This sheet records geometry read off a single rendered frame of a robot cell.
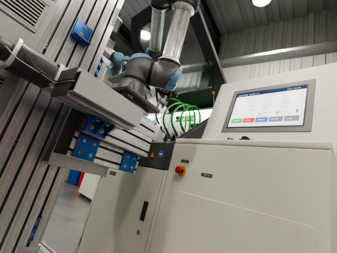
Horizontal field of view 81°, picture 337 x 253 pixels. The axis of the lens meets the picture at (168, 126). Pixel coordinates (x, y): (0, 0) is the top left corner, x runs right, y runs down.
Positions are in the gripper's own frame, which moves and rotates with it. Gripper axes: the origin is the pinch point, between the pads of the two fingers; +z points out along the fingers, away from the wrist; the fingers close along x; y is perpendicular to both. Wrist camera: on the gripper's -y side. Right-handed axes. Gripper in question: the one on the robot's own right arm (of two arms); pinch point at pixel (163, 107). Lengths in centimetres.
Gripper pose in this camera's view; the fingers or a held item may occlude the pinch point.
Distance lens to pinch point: 138.7
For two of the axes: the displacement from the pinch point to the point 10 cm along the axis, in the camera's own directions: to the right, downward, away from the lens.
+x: 6.6, 0.7, -7.5
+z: -2.5, 9.6, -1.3
